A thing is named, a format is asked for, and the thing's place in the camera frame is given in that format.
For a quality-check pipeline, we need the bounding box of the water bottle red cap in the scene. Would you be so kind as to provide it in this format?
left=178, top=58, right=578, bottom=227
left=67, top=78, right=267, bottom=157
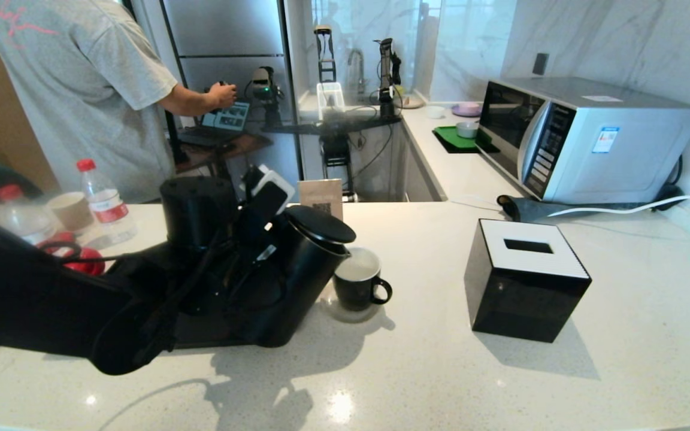
left=77, top=159, right=140, bottom=244
left=0, top=184, right=62, bottom=246

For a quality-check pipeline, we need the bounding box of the black serving tray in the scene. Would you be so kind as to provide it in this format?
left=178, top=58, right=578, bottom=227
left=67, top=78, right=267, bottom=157
left=165, top=326, right=262, bottom=350

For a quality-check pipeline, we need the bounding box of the white dish rack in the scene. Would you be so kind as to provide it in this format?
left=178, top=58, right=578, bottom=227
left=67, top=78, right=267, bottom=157
left=317, top=83, right=346, bottom=120

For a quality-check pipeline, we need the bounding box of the tall black frame stand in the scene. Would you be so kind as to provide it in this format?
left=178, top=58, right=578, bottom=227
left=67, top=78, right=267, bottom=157
left=314, top=25, right=338, bottom=84

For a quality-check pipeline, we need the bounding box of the black power cable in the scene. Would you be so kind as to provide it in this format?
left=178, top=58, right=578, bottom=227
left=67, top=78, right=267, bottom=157
left=650, top=157, right=690, bottom=208

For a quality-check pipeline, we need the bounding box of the grey refrigerator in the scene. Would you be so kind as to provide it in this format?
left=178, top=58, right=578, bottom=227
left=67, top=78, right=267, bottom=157
left=161, top=0, right=301, bottom=201

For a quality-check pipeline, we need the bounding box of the white saucer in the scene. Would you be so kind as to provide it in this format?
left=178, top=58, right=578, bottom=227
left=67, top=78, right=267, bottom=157
left=324, top=296, right=382, bottom=324

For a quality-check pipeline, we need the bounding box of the red toy apple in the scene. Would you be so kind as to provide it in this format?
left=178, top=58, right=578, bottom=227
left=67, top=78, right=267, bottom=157
left=37, top=238, right=107, bottom=277

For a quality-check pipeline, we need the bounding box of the chrome kitchen faucet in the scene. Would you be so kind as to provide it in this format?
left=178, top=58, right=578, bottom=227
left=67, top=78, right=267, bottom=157
left=348, top=49, right=367, bottom=95

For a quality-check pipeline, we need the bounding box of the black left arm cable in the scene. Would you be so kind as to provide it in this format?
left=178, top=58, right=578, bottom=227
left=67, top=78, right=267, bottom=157
left=37, top=239, right=169, bottom=265

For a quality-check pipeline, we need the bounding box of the silver microwave oven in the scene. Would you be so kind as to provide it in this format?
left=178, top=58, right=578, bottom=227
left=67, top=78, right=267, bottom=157
left=476, top=77, right=690, bottom=205

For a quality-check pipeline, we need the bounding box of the black laptop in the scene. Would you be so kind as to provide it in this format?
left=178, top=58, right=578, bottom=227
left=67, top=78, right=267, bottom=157
left=178, top=101, right=252, bottom=149

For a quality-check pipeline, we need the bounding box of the person's right hand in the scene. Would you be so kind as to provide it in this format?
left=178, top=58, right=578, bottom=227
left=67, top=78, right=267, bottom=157
left=208, top=81, right=238, bottom=110

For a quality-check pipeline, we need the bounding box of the white power cable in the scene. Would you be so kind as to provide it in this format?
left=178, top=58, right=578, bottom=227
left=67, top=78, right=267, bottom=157
left=547, top=184, right=690, bottom=218

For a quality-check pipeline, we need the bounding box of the brown paper cup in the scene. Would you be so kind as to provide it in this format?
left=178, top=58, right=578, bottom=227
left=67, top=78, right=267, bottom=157
left=46, top=192, right=95, bottom=235

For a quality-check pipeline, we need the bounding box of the black tissue box white lid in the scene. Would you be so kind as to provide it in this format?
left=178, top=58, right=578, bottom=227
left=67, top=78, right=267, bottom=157
left=464, top=219, right=591, bottom=343

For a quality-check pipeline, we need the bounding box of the wooden desk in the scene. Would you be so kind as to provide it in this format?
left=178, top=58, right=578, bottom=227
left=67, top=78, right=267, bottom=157
left=174, top=133, right=274, bottom=180

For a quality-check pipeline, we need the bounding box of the black electric kettle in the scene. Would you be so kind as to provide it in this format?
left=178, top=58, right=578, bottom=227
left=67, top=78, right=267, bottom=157
left=224, top=205, right=358, bottom=348

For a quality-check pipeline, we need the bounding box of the green tray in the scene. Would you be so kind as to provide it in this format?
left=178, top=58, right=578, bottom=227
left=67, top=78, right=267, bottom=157
left=432, top=126, right=499, bottom=155

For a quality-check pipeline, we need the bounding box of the black mug white inside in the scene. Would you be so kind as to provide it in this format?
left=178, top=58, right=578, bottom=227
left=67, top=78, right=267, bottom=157
left=333, top=247, right=393, bottom=312

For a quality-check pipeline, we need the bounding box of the QR code sign stand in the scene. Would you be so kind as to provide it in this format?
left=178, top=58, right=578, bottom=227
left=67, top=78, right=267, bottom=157
left=298, top=178, right=346, bottom=221

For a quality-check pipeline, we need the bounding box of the person's right forearm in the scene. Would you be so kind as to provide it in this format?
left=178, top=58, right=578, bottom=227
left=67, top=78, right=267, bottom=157
left=159, top=84, right=226, bottom=118

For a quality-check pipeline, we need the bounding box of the person in grey t-shirt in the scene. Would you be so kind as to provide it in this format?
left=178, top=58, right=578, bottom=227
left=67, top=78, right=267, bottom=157
left=0, top=0, right=179, bottom=204

